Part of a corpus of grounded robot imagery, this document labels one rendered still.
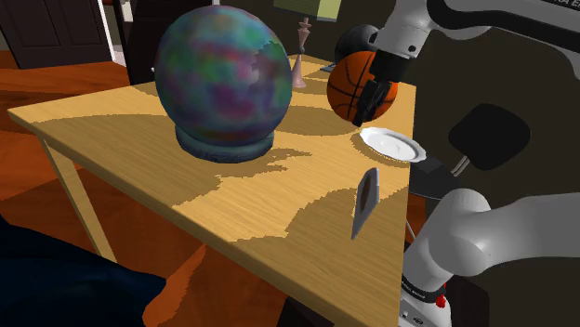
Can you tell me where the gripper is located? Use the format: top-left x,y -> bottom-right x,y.
351,48 -> 412,128

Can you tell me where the orange basketball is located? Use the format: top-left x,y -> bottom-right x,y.
326,49 -> 401,123

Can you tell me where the white plate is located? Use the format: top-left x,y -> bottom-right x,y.
359,126 -> 428,164

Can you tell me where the table lamp with pink stem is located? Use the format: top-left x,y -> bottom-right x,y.
272,0 -> 344,90

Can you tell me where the black chair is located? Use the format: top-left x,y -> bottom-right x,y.
407,102 -> 533,201

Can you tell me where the multicoloured globe on round base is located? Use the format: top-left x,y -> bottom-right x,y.
153,4 -> 294,164

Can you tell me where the dark wooden cabinet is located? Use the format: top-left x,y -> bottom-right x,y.
112,0 -> 215,86

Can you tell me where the light wooden table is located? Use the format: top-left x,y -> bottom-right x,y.
7,53 -> 417,327

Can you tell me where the dark panelled door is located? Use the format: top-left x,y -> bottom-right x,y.
0,0 -> 115,71

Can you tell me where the dark blue upholstered furniture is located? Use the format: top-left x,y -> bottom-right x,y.
0,216 -> 168,327

